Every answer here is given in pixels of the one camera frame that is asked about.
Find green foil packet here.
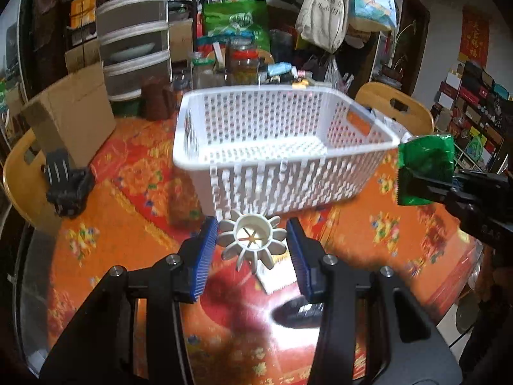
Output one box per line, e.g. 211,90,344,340
397,134,455,206

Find white ribbed round object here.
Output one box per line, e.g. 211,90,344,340
216,210,288,275

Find dark knitted soft roll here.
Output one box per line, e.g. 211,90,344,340
271,295,324,329

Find white storage shelf unit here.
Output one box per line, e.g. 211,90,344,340
431,61,512,174

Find red floral tablecloth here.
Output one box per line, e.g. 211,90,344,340
46,118,478,384

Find right wooden chair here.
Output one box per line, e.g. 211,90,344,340
355,82,435,136

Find wooden chair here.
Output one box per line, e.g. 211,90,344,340
3,129,61,236
355,82,435,136

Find white perforated plastic basket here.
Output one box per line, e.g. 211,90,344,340
172,85,400,219

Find black phone holder stand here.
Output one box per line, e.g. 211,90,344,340
44,148,95,218

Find dark brown mug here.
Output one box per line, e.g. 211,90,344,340
142,83,175,121

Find left wooden chair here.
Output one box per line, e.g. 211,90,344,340
3,129,61,236

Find blue illustrated tote bag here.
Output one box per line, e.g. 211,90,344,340
349,0,397,33

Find red lidded glass jar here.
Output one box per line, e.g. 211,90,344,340
231,50,259,85

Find brown cardboard box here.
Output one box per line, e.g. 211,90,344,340
22,63,116,168

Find beige canvas tote bag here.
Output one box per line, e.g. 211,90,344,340
296,0,349,54

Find green shopping bag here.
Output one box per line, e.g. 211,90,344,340
202,0,270,51

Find white tiered drawer tower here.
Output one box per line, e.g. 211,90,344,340
96,0,171,103

